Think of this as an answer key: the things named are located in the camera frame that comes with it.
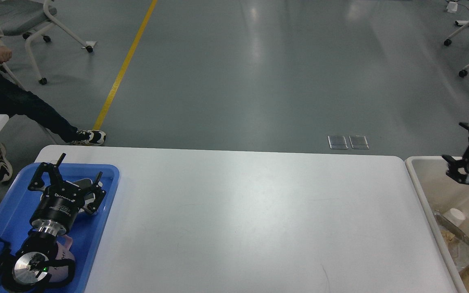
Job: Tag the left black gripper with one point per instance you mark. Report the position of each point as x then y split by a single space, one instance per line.
57 209

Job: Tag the blue plastic tray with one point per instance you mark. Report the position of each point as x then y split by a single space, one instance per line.
19 203

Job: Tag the paper cup in bin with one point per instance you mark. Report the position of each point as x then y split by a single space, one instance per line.
455 216

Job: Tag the aluminium foil tray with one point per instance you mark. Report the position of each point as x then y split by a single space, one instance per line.
462 260

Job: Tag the beige plastic bin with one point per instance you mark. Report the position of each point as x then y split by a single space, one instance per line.
438 192

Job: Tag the pink mug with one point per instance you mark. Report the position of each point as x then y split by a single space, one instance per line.
63 273

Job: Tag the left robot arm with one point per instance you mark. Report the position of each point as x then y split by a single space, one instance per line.
43 262

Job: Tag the floor socket plate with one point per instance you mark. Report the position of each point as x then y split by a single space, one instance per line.
359 142
337 142

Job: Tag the floor socket plate left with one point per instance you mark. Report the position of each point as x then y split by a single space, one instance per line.
337 142

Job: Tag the floor socket plate right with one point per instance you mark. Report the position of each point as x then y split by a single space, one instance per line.
359 142

